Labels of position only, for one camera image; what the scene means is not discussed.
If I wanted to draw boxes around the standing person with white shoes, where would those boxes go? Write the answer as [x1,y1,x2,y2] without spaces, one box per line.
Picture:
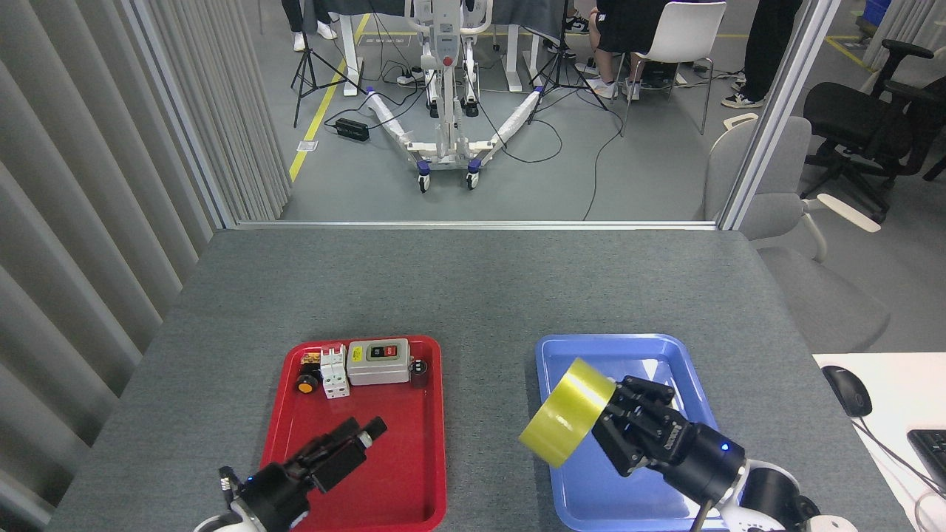
[281,0,339,52]

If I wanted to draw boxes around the black keyboard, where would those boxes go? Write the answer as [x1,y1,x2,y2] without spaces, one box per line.
[907,429,946,492]

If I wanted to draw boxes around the grey pleated curtain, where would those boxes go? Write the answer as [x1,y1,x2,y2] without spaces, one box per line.
[0,0,293,532]

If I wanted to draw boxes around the black tripod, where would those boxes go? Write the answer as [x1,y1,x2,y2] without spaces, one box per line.
[527,0,610,125]
[290,0,368,129]

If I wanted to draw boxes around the black floor cable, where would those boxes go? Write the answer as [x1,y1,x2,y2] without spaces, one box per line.
[582,111,626,221]
[473,96,564,165]

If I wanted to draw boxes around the grey two-button switch box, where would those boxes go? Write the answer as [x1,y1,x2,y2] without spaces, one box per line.
[346,338,412,386]

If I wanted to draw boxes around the black office chair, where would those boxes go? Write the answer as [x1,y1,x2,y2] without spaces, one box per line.
[802,39,946,222]

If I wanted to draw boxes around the seated person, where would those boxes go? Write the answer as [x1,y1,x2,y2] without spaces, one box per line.
[565,0,710,101]

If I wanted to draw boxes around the white circuit breaker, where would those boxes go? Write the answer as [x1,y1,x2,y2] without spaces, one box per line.
[319,344,351,400]

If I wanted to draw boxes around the blue plastic tray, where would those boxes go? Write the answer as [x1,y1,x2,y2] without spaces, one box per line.
[534,333,740,532]

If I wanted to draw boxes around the white wheeled stand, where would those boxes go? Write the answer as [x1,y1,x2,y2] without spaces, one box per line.
[366,0,546,194]

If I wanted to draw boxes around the silver post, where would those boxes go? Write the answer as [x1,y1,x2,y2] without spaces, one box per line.
[122,0,241,230]
[718,0,843,231]

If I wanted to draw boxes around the white plastic chair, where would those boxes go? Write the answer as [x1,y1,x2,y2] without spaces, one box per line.
[619,1,728,138]

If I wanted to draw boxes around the grey office chair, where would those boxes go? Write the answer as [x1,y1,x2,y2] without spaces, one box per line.
[702,115,891,354]

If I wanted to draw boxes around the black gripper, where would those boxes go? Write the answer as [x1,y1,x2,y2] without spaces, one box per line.
[246,416,388,530]
[591,375,748,508]

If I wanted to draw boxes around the black mouse cable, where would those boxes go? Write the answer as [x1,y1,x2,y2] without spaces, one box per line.
[856,416,946,494]

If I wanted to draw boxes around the black computer mouse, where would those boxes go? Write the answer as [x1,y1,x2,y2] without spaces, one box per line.
[822,365,873,418]

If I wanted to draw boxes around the standing person in black trousers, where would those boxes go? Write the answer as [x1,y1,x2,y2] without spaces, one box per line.
[721,0,803,110]

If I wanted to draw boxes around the red plastic tray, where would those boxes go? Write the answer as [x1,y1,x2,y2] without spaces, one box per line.
[255,335,448,532]

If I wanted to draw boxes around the white desk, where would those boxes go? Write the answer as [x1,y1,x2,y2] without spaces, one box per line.
[813,352,946,532]

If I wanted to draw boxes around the silver table rail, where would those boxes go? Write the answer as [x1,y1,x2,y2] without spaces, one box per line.
[236,220,718,231]

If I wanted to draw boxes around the yellow tape roll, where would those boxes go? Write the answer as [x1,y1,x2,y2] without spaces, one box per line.
[519,358,616,468]

